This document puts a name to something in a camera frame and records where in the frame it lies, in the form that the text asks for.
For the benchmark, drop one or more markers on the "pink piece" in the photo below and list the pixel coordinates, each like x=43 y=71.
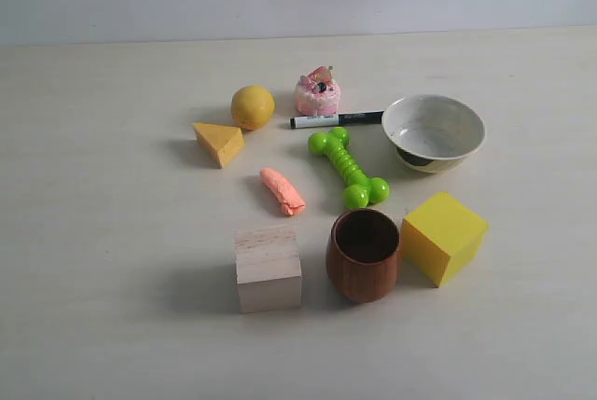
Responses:
x=290 y=201

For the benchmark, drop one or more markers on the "plain wooden cube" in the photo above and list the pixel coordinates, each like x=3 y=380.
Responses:
x=268 y=269

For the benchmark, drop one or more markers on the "green toy bone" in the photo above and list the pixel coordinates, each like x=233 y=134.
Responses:
x=361 y=190

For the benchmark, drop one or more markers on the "black white marker pen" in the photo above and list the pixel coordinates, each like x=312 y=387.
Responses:
x=365 y=118

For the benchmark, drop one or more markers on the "yellow cube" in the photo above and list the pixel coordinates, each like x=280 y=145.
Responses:
x=441 y=236

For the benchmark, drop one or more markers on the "pink toy cake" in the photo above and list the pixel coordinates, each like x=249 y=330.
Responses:
x=317 y=93

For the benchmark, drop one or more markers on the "brown wooden cup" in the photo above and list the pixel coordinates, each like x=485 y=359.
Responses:
x=363 y=255

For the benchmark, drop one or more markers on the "white ceramic bowl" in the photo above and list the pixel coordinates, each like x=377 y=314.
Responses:
x=432 y=133

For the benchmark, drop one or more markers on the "orange cheese wedge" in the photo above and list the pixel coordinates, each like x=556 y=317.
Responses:
x=223 y=143

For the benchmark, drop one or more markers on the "yellow lemon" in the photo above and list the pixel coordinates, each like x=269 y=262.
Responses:
x=252 y=107

